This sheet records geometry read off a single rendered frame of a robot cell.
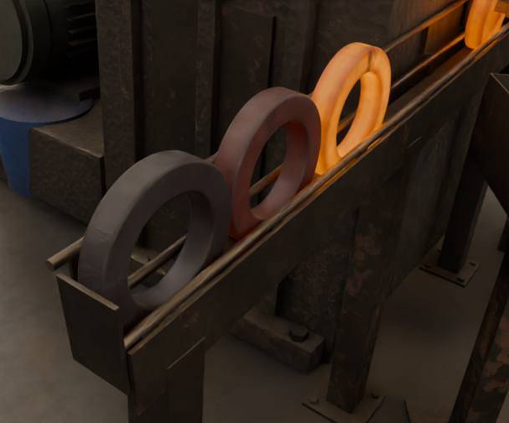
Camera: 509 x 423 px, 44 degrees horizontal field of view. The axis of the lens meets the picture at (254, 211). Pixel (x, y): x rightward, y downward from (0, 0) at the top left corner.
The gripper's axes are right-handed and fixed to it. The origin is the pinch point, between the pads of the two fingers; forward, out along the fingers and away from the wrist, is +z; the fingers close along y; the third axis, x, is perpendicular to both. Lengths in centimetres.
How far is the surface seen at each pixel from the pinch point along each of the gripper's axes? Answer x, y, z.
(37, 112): -56, -22, 112
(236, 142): -2, -81, 1
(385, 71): -1.2, -49.9, -1.3
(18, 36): -34, -23, 115
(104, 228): -3, -99, 1
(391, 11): 1.6, -31.1, 7.3
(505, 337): -44, -36, -28
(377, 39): -3.3, -31.2, 8.5
